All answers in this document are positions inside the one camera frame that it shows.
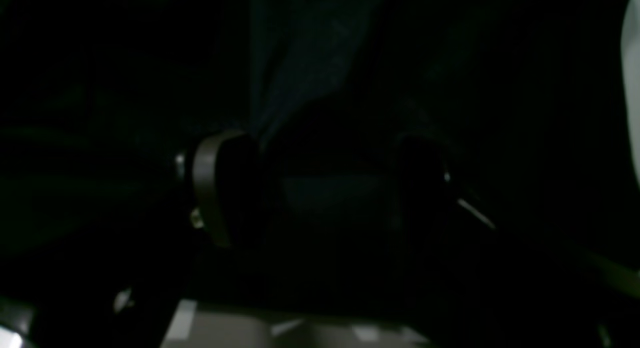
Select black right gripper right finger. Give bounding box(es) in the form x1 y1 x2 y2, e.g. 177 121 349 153
397 137 639 347

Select black T-shirt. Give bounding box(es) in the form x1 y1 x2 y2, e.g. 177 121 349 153
1 0 639 299

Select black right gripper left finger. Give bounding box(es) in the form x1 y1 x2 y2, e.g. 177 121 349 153
30 130 259 347

